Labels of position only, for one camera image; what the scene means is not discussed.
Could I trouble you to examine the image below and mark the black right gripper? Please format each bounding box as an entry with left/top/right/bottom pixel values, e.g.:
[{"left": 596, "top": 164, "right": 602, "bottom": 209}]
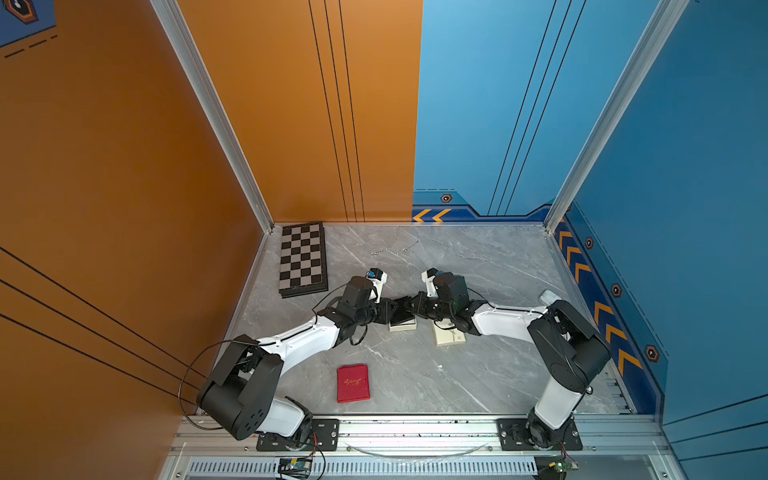
[{"left": 401, "top": 291, "right": 455, "bottom": 321}]

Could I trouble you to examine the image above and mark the cream booklet with flower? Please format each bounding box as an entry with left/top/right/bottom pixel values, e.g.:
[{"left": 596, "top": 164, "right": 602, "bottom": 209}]
[{"left": 433, "top": 324, "right": 466, "bottom": 347}]

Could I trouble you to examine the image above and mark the cream jewelry box base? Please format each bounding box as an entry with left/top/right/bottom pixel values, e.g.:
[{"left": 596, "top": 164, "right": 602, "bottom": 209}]
[{"left": 388, "top": 315, "right": 417, "bottom": 332}]

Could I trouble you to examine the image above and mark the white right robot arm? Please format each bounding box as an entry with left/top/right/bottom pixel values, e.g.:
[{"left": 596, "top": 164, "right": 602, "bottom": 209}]
[{"left": 399, "top": 292, "right": 611, "bottom": 450}]

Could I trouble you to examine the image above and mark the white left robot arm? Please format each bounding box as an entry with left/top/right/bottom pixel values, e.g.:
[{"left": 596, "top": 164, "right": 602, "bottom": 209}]
[{"left": 196, "top": 268, "right": 396, "bottom": 448}]

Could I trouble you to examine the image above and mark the white earbuds case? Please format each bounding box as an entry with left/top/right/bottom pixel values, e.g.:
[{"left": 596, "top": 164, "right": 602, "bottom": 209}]
[{"left": 539, "top": 290, "right": 561, "bottom": 306}]

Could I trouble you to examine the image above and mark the black and silver chessboard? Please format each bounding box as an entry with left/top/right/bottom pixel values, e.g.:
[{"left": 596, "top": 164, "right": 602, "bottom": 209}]
[{"left": 278, "top": 222, "right": 329, "bottom": 299}]

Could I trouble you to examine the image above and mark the right green circuit board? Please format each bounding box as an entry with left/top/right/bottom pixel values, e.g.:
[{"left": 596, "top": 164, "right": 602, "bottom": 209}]
[{"left": 533, "top": 457, "right": 579, "bottom": 480}]

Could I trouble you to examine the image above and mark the green circuit board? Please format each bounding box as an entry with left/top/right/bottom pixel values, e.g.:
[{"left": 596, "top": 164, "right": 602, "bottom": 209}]
[
  {"left": 533, "top": 457, "right": 579, "bottom": 480},
  {"left": 276, "top": 457, "right": 313, "bottom": 480}
]

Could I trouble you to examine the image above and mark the left green circuit board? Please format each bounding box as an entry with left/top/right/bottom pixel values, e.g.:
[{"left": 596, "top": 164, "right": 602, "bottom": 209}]
[{"left": 276, "top": 457, "right": 313, "bottom": 480}]

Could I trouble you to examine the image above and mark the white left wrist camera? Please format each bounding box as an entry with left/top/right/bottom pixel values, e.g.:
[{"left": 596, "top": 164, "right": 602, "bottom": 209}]
[{"left": 367, "top": 268, "right": 387, "bottom": 303}]

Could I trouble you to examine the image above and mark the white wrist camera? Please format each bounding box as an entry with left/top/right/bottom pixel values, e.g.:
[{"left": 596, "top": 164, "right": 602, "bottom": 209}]
[
  {"left": 421, "top": 268, "right": 441, "bottom": 298},
  {"left": 367, "top": 268, "right": 387, "bottom": 303}
]

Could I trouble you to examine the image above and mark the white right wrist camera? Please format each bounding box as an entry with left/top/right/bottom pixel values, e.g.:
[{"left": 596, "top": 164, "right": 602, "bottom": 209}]
[{"left": 421, "top": 268, "right": 441, "bottom": 298}]

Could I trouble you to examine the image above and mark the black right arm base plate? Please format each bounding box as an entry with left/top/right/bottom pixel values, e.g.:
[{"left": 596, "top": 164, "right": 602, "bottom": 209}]
[{"left": 496, "top": 416, "right": 583, "bottom": 452}]

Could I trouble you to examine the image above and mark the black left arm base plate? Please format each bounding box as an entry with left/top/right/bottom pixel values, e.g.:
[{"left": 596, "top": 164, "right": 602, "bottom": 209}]
[{"left": 256, "top": 418, "right": 340, "bottom": 453}]

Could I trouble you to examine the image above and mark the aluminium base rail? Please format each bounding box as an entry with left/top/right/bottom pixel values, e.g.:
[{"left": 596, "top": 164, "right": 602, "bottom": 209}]
[{"left": 159, "top": 414, "right": 685, "bottom": 479}]

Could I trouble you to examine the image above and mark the silver aluminium corner post right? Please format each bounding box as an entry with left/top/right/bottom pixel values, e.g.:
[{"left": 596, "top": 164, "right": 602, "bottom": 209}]
[{"left": 543, "top": 0, "right": 689, "bottom": 235}]

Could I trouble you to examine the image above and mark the silver aluminium corner post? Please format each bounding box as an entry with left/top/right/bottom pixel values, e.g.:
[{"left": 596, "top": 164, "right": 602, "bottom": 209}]
[
  {"left": 543, "top": 0, "right": 689, "bottom": 235},
  {"left": 150, "top": 0, "right": 274, "bottom": 233}
]

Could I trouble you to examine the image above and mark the silver aluminium corner post left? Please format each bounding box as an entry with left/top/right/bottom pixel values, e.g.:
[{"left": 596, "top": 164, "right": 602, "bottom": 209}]
[{"left": 150, "top": 0, "right": 274, "bottom": 233}]

